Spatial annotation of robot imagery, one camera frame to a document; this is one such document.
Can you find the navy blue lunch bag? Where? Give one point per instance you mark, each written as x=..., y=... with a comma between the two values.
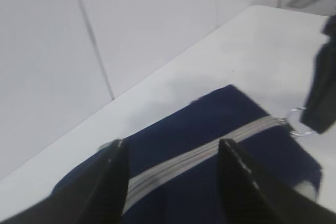
x=173, y=161

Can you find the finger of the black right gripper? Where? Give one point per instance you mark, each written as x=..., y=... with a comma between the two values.
x=319, y=114

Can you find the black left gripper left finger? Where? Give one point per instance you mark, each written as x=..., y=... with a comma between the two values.
x=96, y=193

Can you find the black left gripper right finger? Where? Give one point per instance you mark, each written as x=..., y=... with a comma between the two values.
x=250, y=194

